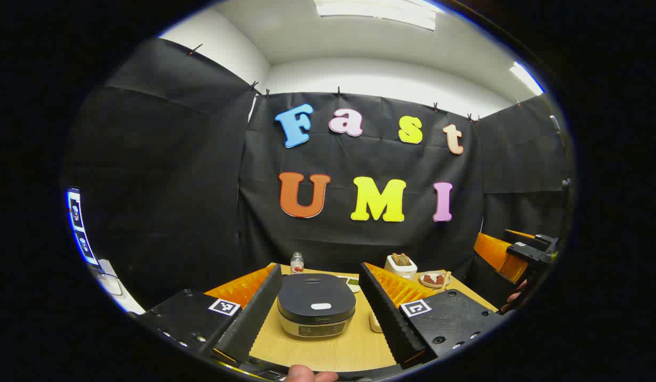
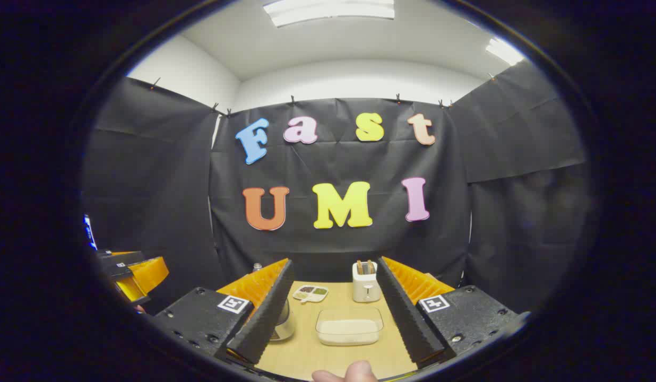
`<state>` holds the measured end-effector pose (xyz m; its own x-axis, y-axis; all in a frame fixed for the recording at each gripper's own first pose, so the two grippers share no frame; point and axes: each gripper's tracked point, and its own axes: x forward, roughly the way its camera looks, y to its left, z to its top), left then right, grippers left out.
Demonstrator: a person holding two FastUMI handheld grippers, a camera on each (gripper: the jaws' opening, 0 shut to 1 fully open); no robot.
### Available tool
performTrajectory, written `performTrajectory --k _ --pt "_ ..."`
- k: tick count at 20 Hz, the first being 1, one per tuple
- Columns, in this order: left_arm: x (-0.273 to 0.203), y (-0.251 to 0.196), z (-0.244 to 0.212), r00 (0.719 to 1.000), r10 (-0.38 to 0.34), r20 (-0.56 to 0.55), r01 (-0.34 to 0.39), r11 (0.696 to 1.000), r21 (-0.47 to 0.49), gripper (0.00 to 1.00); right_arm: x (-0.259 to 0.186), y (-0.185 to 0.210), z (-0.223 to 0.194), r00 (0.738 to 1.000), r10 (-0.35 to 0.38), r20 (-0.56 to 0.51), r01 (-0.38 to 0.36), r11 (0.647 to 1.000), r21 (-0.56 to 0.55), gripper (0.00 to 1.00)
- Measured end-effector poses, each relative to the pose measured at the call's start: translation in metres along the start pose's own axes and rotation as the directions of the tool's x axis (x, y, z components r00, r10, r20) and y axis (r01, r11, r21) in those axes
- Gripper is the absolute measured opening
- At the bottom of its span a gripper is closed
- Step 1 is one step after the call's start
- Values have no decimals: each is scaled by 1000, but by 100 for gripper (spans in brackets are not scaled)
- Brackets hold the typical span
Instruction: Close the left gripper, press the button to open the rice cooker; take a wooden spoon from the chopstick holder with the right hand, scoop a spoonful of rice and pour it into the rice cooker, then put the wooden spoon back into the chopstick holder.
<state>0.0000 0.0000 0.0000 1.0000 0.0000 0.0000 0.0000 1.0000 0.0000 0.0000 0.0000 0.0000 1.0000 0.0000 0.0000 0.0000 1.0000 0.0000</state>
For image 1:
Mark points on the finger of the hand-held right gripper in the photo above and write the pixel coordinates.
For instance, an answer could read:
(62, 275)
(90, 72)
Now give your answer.
(492, 253)
(519, 234)

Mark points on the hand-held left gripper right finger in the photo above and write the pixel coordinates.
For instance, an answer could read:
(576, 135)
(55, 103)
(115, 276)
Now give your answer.
(389, 318)

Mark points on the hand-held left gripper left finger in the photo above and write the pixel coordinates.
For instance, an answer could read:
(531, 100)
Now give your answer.
(253, 318)

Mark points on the clear plastic rice container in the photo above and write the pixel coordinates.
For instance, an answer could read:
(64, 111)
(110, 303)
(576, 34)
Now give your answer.
(376, 321)

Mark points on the black rice cooker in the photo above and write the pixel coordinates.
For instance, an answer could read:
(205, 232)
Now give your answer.
(314, 297)

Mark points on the white divided sauce dish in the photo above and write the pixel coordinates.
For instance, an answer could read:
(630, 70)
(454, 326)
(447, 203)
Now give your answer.
(353, 284)

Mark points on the white toaster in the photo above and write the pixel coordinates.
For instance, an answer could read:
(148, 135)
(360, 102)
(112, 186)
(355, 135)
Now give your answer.
(401, 270)

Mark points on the white round plate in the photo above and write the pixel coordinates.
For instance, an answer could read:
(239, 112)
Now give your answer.
(434, 284)

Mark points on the toast slice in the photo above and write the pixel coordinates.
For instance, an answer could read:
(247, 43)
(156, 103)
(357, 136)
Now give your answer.
(397, 259)
(406, 259)

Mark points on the small clear bottle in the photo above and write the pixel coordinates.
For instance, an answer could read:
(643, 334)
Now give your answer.
(296, 263)

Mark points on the black backdrop cloth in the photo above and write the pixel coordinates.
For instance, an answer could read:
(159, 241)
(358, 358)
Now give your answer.
(200, 185)

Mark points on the ceiling light panel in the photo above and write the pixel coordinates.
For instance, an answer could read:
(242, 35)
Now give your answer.
(381, 11)
(527, 78)

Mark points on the printed wall poster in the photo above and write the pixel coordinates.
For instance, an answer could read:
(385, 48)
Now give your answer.
(77, 217)

